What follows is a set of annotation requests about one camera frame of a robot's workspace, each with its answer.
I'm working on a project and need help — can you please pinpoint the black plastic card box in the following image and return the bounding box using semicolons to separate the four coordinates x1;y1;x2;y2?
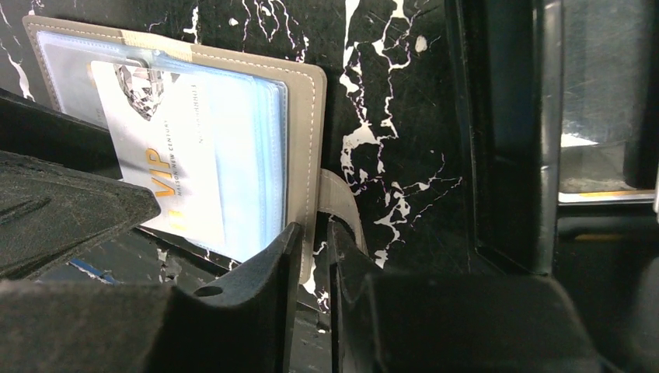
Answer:
445;1;658;372

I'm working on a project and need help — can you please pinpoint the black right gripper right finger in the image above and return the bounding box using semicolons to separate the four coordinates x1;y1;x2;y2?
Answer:
327;223;603;372

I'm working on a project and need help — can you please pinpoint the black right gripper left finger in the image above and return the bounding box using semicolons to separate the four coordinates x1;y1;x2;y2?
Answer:
1;223;302;372

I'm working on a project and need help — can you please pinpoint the stack of credit cards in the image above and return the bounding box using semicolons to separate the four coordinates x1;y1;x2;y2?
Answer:
559;134;656;204

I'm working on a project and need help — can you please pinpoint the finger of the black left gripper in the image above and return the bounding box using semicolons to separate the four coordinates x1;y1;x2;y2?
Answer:
1;152;161;280
1;89;122;180

